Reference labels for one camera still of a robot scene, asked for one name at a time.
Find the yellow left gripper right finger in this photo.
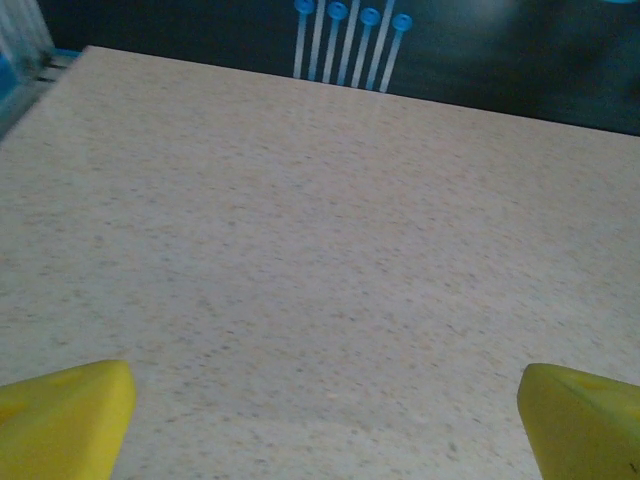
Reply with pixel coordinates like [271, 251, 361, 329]
[516, 362, 640, 480]

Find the aluminium frame post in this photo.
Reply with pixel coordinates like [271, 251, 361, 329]
[0, 0, 55, 69]

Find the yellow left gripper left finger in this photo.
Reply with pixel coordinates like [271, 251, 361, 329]
[0, 358, 138, 480]

